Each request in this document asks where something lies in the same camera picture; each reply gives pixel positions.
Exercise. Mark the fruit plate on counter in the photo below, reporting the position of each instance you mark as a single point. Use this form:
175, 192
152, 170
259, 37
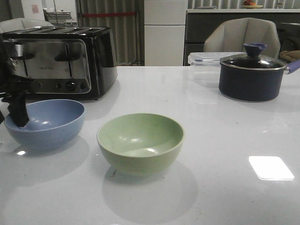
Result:
249, 4

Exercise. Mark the black and steel toaster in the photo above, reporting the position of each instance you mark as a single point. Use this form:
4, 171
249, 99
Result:
76, 63

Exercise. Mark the brown cloth at right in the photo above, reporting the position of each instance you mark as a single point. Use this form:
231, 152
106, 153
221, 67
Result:
290, 56

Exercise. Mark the white armchair at left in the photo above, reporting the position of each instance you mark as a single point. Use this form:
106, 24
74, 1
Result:
29, 25

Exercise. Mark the clear plastic food container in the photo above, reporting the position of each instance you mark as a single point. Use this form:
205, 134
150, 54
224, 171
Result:
205, 67

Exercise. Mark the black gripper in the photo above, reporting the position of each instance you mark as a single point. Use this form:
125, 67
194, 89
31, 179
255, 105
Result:
13, 88

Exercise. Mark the beige padded chair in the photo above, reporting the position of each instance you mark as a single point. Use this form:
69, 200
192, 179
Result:
231, 35

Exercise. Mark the dark kitchen counter cabinet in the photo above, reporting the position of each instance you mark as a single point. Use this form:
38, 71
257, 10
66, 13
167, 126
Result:
200, 23

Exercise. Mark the green bowl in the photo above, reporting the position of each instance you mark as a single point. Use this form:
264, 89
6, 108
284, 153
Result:
140, 144

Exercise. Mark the white refrigerator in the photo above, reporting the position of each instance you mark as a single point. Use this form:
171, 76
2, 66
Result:
164, 31

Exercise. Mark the blue bowl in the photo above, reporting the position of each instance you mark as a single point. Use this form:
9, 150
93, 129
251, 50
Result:
52, 124

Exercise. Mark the glass pot lid blue knob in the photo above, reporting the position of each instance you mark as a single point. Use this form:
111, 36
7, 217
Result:
253, 59

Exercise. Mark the dark blue saucepan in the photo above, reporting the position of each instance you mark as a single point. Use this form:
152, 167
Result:
253, 84

